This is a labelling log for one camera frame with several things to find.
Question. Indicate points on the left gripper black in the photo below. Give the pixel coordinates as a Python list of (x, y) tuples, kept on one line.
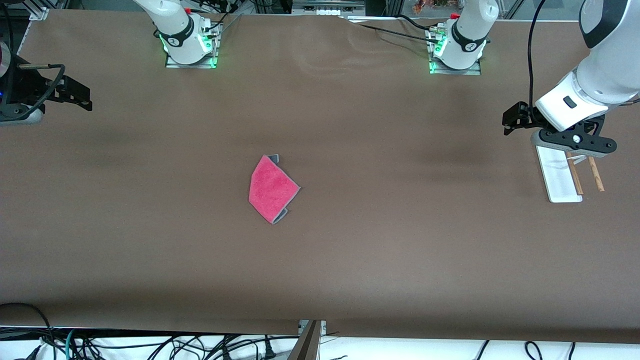
[(523, 114)]

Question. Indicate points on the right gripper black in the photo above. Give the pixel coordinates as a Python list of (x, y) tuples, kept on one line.
[(31, 86)]

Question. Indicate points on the pink towel with grey back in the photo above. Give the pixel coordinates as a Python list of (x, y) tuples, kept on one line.
[(270, 187)]

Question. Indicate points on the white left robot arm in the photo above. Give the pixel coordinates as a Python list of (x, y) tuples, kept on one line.
[(590, 95)]

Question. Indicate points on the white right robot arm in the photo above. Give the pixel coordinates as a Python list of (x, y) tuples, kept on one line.
[(177, 30)]

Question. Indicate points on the white rack crossbar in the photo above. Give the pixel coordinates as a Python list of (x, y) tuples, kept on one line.
[(579, 159)]

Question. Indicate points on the brown table cover sheet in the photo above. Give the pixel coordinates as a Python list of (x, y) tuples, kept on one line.
[(150, 225)]

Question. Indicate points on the grey connector box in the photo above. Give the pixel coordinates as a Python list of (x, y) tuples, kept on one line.
[(327, 5)]

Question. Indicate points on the white rack base plate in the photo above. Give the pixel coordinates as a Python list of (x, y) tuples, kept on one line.
[(557, 175)]

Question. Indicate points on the aluminium frame profile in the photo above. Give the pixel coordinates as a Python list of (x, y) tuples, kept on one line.
[(39, 11)]

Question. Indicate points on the small metal bracket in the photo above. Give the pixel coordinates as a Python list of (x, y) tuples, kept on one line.
[(322, 326)]

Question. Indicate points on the brown table post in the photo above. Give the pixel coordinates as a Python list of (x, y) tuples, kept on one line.
[(307, 345)]

